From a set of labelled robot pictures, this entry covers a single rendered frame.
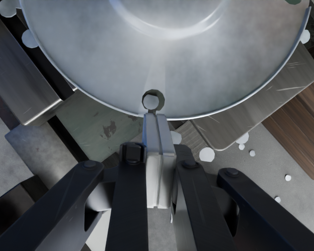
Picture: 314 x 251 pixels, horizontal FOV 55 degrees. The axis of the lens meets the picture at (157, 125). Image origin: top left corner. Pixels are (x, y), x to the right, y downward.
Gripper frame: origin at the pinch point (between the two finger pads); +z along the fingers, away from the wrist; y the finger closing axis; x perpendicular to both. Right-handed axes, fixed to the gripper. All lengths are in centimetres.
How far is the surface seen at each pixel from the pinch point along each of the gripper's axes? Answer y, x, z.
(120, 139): -3.2, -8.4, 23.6
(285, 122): 45, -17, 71
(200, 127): 5.2, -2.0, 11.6
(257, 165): 45, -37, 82
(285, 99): 13.7, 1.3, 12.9
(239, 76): 8.8, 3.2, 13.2
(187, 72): 3.4, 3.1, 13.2
